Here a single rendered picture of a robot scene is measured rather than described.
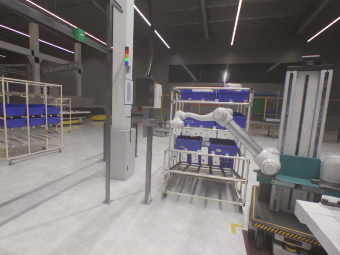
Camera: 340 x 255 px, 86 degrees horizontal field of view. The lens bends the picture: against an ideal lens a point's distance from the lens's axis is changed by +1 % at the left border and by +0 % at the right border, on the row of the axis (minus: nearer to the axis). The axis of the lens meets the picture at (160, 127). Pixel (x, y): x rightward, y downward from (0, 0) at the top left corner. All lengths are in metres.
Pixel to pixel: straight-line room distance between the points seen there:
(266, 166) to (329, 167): 0.53
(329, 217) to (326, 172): 0.82
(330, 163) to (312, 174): 0.23
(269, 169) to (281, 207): 0.74
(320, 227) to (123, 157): 2.73
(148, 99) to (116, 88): 1.43
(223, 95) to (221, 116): 1.03
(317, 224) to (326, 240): 0.09
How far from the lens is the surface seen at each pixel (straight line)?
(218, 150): 2.67
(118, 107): 3.30
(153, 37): 2.54
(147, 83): 1.99
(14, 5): 1.76
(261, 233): 2.26
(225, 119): 1.79
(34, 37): 15.33
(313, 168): 2.23
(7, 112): 4.79
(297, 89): 2.22
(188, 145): 2.68
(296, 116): 2.22
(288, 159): 2.18
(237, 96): 2.78
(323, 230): 1.20
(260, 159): 1.80
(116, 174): 3.47
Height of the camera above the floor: 1.37
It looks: 7 degrees down
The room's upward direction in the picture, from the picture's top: 3 degrees clockwise
